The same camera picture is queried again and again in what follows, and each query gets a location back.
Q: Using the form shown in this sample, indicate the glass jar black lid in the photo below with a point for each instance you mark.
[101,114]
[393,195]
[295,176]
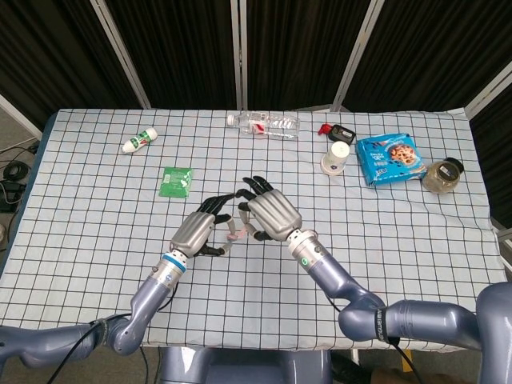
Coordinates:
[440,178]

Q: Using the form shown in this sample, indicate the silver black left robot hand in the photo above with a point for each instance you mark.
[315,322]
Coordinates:
[192,232]

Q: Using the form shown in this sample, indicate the clear plastic water bottle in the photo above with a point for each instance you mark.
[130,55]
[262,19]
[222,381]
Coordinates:
[276,126]

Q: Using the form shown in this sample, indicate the black folding screen panel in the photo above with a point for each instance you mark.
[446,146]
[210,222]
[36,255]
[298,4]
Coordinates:
[60,48]
[496,160]
[300,48]
[440,40]
[180,48]

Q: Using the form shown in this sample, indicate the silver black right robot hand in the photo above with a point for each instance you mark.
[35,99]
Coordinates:
[274,214]

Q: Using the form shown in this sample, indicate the green foil sachet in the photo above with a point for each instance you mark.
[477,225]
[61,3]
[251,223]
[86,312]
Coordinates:
[176,182]

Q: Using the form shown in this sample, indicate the blue checkered tablecloth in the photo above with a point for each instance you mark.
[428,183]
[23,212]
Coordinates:
[100,224]

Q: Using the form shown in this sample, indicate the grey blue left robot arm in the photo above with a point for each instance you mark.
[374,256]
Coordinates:
[148,292]

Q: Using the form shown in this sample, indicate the pink paper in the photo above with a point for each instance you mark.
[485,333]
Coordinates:
[231,237]

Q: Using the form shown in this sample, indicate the small white bottle green label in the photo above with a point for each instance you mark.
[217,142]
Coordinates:
[138,141]

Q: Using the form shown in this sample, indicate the black bottle red cap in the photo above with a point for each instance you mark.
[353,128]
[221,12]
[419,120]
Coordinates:
[344,134]

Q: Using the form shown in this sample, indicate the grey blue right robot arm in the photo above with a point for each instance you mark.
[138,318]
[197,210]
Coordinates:
[340,280]

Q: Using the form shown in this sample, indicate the white floral paper cup stack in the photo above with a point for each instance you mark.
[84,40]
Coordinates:
[336,158]

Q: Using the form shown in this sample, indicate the blue cookie box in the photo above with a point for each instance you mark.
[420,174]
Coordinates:
[380,160]

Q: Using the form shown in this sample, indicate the grey blue robot torso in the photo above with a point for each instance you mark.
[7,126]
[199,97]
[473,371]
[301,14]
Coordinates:
[240,368]

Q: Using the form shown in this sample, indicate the black power adapter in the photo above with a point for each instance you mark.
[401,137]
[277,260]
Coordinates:
[6,198]

